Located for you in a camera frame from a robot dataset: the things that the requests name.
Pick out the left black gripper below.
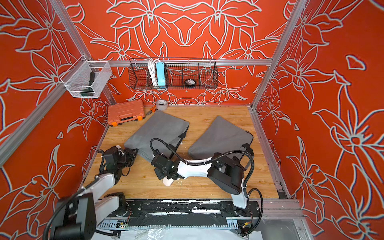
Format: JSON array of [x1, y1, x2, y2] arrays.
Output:
[[115, 148, 136, 171]]

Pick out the grey laptop bag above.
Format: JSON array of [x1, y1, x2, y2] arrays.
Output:
[[187, 116, 254, 167], [124, 111, 190, 162]]

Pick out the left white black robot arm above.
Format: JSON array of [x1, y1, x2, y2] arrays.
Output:
[[43, 146, 139, 240]]

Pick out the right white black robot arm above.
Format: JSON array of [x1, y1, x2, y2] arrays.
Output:
[[150, 138, 264, 238]]

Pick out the pink computer mouse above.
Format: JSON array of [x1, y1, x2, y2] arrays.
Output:
[[163, 178, 175, 187]]

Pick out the orange tool case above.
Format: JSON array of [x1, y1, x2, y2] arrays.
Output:
[[107, 100, 146, 127]]

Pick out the clear tape roll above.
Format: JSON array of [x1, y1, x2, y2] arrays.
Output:
[[156, 100, 168, 111]]

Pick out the dark green flashlight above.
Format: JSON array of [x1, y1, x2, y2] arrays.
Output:
[[81, 72, 96, 97]]

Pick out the black round tape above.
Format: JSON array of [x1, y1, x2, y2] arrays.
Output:
[[184, 79, 197, 89]]

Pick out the light blue box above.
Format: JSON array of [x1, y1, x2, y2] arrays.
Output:
[[156, 62, 166, 88]]

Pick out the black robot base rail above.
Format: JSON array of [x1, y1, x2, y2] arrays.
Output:
[[98, 199, 261, 230]]

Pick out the orange handled pliers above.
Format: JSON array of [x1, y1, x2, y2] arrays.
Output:
[[146, 105, 157, 116]]

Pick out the clear plastic wall bin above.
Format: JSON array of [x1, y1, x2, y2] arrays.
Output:
[[60, 57, 112, 99]]

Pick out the black wire wall basket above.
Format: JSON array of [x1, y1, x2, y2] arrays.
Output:
[[128, 58, 219, 90]]

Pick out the white coiled cable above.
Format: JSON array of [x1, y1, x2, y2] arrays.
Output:
[[147, 59, 160, 87]]

